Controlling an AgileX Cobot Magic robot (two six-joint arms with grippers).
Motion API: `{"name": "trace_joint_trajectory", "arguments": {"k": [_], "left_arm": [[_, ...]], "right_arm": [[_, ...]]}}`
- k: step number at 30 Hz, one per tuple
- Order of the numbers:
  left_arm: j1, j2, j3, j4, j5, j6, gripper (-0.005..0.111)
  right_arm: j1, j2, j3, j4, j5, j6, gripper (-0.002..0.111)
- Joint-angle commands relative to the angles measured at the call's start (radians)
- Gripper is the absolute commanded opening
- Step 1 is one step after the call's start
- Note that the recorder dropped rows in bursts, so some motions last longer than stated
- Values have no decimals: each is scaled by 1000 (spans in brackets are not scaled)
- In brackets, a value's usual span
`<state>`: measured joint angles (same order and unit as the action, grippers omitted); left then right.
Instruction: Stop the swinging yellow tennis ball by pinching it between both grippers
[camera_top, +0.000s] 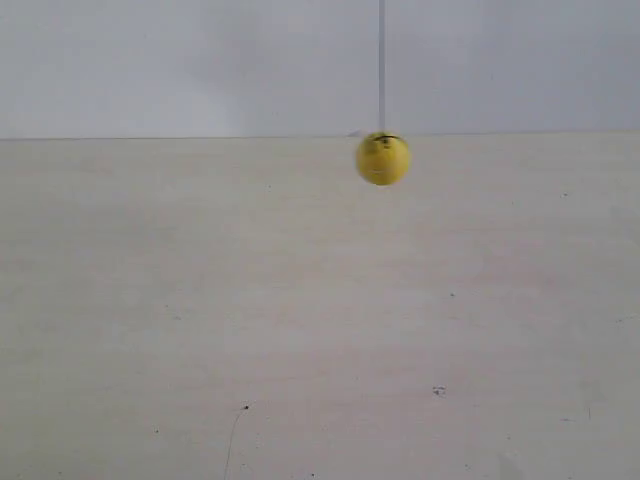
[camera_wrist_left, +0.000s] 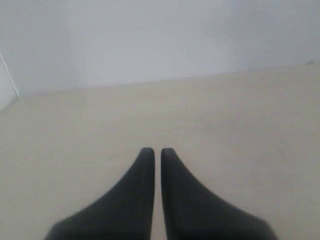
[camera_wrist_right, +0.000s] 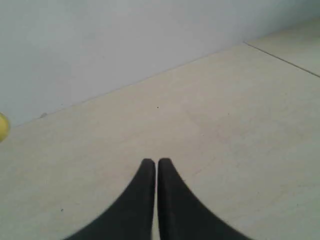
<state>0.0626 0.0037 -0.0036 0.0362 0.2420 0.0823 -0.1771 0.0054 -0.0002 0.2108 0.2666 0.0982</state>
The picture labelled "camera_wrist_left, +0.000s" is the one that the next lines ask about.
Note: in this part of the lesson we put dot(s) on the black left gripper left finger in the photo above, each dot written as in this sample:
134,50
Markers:
125,212

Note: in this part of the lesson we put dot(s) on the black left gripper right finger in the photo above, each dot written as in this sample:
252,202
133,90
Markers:
193,212

